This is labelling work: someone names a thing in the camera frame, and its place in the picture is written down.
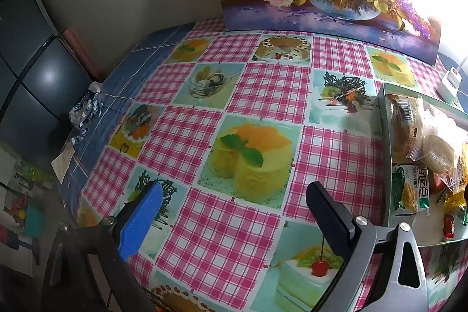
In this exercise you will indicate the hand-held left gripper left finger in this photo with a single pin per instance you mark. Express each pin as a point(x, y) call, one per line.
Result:
point(140, 220)

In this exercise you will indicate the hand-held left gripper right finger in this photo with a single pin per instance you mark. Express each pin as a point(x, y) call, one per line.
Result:
point(327, 220)

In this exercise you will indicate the pink checkered dessert tablecloth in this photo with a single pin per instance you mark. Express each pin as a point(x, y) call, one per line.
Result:
point(263, 92)

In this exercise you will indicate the small green packet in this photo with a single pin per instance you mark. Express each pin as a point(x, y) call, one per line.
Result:
point(464, 217)

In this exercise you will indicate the small red candy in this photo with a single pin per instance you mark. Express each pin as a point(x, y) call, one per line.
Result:
point(449, 226)

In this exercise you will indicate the dark cabinet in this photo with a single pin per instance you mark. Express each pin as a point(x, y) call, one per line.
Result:
point(33, 78)

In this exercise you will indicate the teal container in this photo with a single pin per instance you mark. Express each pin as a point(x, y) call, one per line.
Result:
point(34, 222)

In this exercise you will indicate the crumpled foil wrapper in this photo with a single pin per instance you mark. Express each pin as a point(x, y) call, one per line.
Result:
point(86, 107)

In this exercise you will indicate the yellow bread packet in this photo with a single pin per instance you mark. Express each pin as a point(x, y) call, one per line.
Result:
point(455, 202)

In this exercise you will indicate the beige orange snack packet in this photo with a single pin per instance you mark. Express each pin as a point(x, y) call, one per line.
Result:
point(404, 125)

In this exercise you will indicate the brown board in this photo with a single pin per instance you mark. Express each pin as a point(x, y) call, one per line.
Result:
point(80, 52)

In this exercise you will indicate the round bun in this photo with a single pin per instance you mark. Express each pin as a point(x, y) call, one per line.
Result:
point(438, 151)

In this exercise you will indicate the white switch adapter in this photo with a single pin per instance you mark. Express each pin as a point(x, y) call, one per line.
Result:
point(454, 75)

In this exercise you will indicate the paper scrap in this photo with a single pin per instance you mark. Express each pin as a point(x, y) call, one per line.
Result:
point(64, 162)

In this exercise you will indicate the white box with teal rim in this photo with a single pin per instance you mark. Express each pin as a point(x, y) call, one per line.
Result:
point(420, 224)

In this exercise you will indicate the green biscuit packet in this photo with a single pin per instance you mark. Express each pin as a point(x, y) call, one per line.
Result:
point(409, 187)

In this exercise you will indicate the white socket cube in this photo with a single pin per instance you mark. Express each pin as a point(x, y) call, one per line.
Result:
point(448, 91)

